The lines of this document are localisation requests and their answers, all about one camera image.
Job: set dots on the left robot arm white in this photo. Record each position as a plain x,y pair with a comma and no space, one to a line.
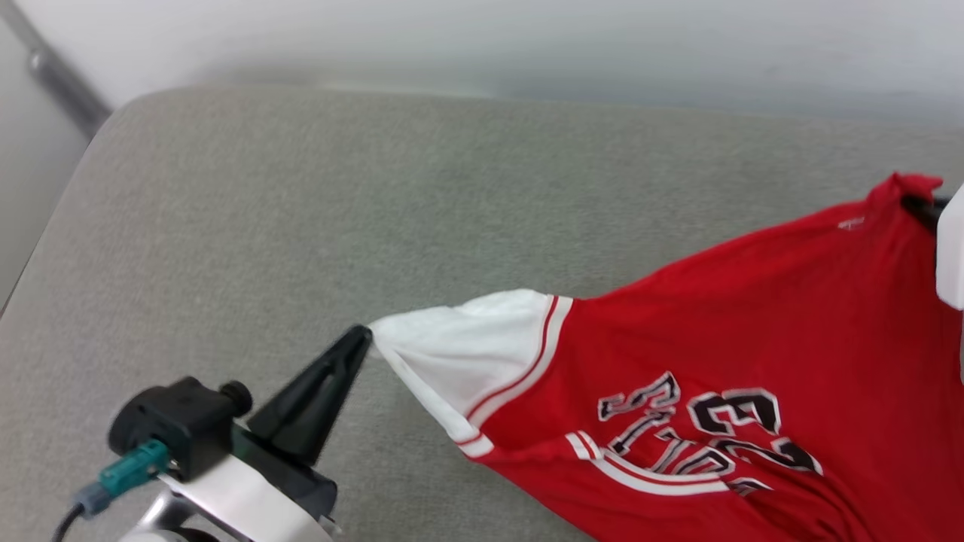
151,523

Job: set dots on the grey metal bar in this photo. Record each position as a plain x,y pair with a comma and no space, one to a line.
64,83

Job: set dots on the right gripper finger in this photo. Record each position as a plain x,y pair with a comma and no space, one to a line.
925,209

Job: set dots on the left wrist teal connector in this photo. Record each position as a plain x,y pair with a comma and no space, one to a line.
135,467

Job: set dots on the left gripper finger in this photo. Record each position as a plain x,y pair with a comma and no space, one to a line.
316,399

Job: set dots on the red basketball jersey white sleeves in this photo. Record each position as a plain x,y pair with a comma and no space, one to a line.
753,316

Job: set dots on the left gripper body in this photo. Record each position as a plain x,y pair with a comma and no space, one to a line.
256,500

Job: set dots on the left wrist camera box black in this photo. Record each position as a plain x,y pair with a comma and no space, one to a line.
181,425

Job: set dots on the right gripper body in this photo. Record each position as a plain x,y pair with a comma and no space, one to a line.
953,256

